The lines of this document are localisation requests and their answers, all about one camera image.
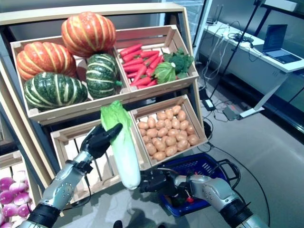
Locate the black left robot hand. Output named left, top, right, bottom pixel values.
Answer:
left=79, top=123, right=124, bottom=160

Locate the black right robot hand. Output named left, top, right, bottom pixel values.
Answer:
left=139, top=167, right=181, bottom=198

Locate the white green napa cabbage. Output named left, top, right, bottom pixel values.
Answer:
left=100, top=100, right=142, bottom=190

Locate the blue plastic shopping basket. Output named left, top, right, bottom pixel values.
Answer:
left=158, top=152, right=240, bottom=218

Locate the tan potato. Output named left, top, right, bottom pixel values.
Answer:
left=165, top=145, right=179, bottom=157
left=165, top=135, right=178, bottom=147
left=177, top=139, right=190, bottom=152
left=152, top=151, right=167, bottom=162
left=145, top=142, right=157, bottom=155
left=154, top=140, right=167, bottom=152
left=187, top=134, right=200, bottom=146

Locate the wooden crate for cabbages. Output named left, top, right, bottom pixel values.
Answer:
left=50, top=116, right=152, bottom=202

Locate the wooden crate holding pumpkins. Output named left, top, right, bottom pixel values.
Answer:
left=9, top=35, right=131, bottom=119

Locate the green striped pumpkin with stem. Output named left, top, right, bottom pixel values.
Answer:
left=85, top=53, right=124, bottom=100

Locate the wooden crate holding potatoes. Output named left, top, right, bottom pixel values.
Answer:
left=130, top=94, right=209, bottom=168

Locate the wooden crate holding onions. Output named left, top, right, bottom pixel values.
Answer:
left=0, top=149, right=42, bottom=228

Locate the black power adapter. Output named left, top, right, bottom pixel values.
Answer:
left=201, top=98, right=217, bottom=111

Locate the light green lettuce head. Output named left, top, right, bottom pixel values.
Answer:
left=152, top=61, right=178, bottom=85

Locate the grey floor box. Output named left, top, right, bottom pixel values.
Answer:
left=222, top=104, right=240, bottom=121

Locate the orange striped pumpkin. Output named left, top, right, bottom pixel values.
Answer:
left=61, top=11, right=117, bottom=58
left=16, top=41, right=78, bottom=82

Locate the wooden crate holding carrots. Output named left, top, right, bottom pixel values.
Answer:
left=113, top=25, right=200, bottom=94

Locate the dark green leafy vegetable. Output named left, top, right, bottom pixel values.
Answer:
left=162, top=47, right=195, bottom=79

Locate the white desk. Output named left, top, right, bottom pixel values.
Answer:
left=203, top=20, right=304, bottom=118

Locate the black tripod pole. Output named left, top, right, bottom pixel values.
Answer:
left=208, top=0, right=264, bottom=102

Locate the open dark laptop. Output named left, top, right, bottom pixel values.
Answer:
left=261, top=24, right=303, bottom=64

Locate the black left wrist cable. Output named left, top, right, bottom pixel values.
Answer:
left=70, top=174, right=93, bottom=207

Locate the thin black floor cable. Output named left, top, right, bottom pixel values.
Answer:
left=197, top=142, right=270, bottom=228

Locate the wooden display shelf frame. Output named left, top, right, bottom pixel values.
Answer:
left=0, top=2, right=209, bottom=228

